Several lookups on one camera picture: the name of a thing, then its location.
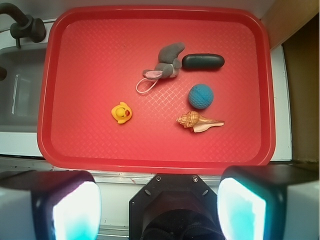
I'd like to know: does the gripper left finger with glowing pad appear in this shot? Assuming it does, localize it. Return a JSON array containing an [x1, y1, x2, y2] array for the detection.
[[0, 170, 102, 240]]

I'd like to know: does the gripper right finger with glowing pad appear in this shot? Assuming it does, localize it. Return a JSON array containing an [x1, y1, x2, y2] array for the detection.
[[217, 164, 320, 240]]

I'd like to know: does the yellow rubber duck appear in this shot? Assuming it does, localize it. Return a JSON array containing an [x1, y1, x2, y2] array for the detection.
[[111, 101, 133, 124]]

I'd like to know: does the orange conch seashell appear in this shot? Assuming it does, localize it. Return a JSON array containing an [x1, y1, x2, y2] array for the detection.
[[176, 111, 225, 133]]

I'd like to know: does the grey sink basin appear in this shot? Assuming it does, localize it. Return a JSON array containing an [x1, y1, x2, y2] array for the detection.
[[0, 43, 48, 133]]

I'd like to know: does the blue textured ball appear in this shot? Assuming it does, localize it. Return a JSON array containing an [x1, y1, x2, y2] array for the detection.
[[188, 84, 214, 110]]

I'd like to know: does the red plastic tray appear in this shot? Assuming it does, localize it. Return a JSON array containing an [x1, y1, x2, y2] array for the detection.
[[37, 6, 276, 175]]

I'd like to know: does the brown cardboard box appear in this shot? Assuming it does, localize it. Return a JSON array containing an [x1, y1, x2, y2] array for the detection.
[[282, 15, 320, 163]]

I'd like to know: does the grey plush mouse toy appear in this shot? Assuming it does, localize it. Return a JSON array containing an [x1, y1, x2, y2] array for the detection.
[[135, 42, 185, 94]]

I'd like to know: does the dark metal faucet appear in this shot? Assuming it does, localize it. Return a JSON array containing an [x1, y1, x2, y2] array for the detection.
[[0, 2, 47, 49]]

